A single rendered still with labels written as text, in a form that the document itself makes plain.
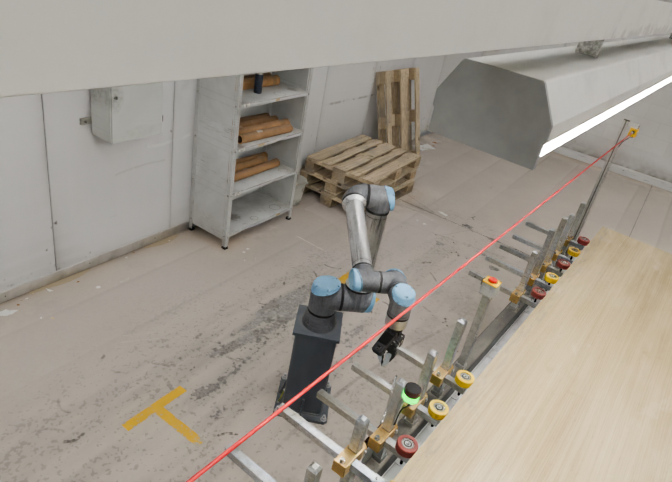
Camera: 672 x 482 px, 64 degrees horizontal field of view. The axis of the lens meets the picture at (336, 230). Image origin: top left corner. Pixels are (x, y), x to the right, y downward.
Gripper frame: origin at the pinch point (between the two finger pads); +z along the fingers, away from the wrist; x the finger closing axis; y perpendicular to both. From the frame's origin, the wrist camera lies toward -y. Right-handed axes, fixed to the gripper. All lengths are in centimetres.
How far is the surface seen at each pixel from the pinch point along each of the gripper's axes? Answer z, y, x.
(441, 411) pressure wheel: 5.1, 0.8, -29.2
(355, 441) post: -6.1, -45.1, -16.3
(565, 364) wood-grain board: 6, 73, -60
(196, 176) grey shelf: 42, 120, 250
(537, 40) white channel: -146, -117, -51
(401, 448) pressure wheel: 5.2, -26.3, -26.4
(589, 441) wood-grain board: 6, 32, -80
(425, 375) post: -3.0, 4.9, -17.4
